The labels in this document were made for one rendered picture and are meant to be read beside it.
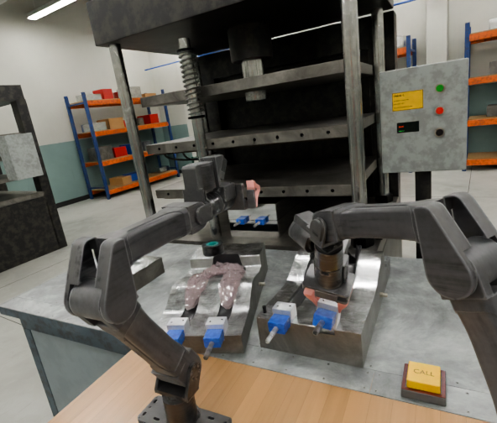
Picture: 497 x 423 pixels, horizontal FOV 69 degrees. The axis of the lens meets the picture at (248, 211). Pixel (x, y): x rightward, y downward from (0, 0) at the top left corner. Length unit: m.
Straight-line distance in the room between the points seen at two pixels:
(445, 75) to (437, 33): 5.62
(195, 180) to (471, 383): 0.70
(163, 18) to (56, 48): 7.31
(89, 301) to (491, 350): 0.54
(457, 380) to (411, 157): 0.92
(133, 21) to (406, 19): 6.14
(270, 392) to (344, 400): 0.16
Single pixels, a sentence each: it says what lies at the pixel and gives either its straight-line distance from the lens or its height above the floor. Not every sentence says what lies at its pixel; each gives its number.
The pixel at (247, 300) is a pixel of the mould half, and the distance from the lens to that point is 1.08.
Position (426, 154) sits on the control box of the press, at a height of 1.14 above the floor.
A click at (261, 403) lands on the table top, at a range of 0.87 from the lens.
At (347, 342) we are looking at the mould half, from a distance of 0.90.
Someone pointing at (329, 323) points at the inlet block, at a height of 0.93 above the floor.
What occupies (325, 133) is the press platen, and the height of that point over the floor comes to 1.26.
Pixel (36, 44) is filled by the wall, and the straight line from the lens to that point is 8.86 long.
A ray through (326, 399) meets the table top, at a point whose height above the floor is 0.80.
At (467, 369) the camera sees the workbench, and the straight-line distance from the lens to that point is 0.97.
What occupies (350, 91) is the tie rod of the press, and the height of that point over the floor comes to 1.41.
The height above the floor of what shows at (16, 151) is 1.32.
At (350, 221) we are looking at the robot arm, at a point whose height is 1.19.
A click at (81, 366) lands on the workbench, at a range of 1.61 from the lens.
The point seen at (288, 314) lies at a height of 0.91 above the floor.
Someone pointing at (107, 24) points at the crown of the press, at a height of 1.88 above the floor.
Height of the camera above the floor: 1.39
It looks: 15 degrees down
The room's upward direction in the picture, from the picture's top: 8 degrees counter-clockwise
